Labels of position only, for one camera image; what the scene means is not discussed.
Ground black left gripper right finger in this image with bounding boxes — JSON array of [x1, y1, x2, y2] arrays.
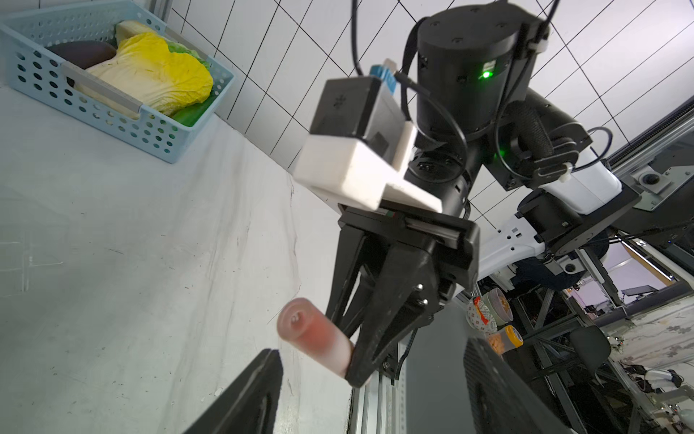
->
[[464, 337, 572, 434]]

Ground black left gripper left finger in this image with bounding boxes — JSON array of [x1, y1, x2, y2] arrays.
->
[[186, 348, 284, 434]]

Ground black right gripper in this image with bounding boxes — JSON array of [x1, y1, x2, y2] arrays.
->
[[325, 204, 480, 388]]

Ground pink lip gloss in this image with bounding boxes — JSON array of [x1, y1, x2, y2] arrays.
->
[[277, 298, 354, 378]]

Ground colourful paper cups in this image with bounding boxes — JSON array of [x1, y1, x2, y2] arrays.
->
[[466, 288, 524, 356]]

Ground yellow toy cabbage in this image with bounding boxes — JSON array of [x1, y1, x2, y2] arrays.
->
[[87, 20, 213, 116]]

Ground dark purple toy eggplant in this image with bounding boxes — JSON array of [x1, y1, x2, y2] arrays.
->
[[49, 41, 117, 70]]

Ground light blue perforated basket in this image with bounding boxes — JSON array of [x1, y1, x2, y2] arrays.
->
[[1, 1, 235, 164]]

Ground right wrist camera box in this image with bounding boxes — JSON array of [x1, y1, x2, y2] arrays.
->
[[293, 76, 443, 213]]

